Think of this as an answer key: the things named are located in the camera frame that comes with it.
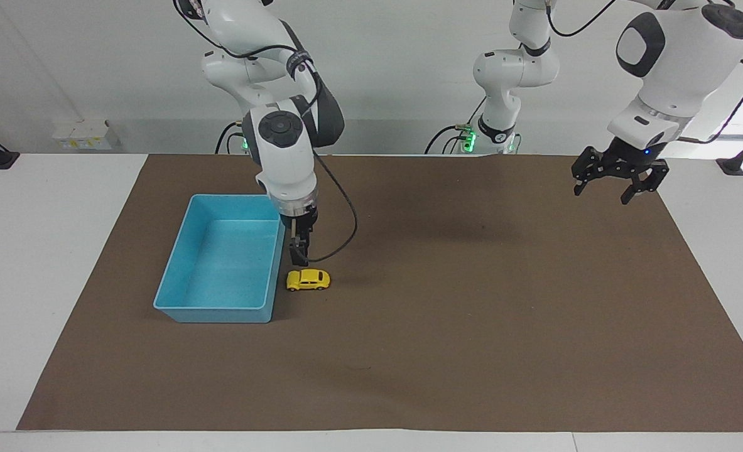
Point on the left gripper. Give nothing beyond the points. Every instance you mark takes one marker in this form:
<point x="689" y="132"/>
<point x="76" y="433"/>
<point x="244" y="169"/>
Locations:
<point x="632" y="157"/>

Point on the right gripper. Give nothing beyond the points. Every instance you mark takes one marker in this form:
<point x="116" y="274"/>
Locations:
<point x="300" y="221"/>

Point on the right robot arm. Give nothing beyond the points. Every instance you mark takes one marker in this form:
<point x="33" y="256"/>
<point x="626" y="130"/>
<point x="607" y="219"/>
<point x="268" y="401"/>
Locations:
<point x="286" y="157"/>

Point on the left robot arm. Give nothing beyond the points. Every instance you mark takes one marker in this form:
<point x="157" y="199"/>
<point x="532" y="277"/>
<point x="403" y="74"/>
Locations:
<point x="679" y="56"/>

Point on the yellow toy beetle car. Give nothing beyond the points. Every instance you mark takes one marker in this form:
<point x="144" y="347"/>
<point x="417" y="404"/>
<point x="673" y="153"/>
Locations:
<point x="308" y="279"/>

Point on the light blue plastic bin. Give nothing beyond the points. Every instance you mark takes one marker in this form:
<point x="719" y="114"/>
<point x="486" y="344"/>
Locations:
<point x="230" y="263"/>

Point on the white wall socket box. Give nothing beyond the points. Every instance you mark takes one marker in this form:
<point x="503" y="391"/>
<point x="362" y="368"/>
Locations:
<point x="85" y="135"/>

